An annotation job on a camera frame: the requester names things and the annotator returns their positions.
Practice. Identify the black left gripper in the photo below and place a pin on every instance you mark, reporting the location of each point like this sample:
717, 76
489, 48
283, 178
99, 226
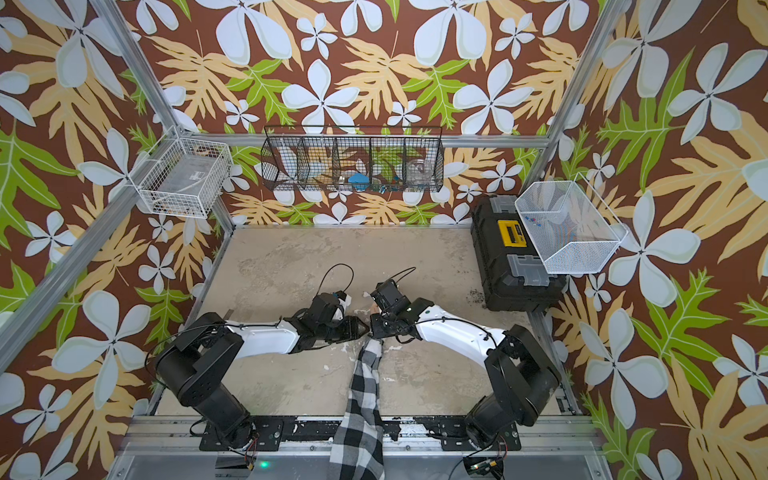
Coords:
353, 328

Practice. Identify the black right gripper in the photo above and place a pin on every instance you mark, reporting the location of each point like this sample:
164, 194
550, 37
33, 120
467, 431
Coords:
375, 329

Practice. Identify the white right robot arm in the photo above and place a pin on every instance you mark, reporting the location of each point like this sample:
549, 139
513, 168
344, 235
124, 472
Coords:
521, 374

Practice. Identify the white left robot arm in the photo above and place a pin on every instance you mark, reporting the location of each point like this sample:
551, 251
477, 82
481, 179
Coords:
195, 363

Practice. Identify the black yellow tool case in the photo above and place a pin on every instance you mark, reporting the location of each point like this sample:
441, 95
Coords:
513, 276

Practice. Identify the white mesh basket right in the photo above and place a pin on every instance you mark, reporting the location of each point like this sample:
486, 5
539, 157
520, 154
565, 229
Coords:
571, 227

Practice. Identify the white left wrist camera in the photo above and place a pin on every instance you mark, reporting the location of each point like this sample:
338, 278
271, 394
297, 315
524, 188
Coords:
344, 302

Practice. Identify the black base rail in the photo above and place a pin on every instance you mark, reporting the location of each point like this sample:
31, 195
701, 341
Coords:
449, 433

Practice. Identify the black wire basket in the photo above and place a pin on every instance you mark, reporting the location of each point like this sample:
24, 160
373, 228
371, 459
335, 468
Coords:
360, 159

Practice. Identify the white wire basket left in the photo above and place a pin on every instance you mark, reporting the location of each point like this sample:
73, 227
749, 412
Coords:
182, 175

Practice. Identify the aluminium frame post right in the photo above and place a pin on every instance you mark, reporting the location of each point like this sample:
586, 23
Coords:
587, 65

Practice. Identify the aluminium frame post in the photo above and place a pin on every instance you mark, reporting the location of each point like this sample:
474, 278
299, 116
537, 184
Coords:
139, 66
587, 65

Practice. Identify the aluminium frame post left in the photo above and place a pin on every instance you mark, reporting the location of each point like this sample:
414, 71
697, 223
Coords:
139, 66

